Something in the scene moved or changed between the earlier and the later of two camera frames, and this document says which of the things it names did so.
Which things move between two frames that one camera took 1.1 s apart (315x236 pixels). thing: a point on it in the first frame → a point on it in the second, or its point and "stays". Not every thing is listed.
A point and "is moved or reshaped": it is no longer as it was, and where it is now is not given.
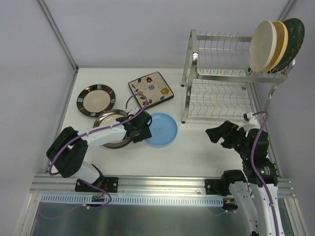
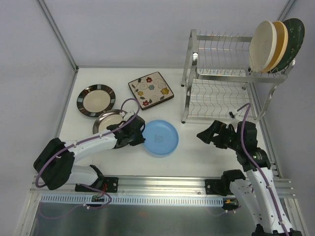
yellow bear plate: x=282 y=38 stays
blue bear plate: x=164 y=130 is moved or reshaped
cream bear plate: x=262 y=46 stays
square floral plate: x=154 y=87 stays
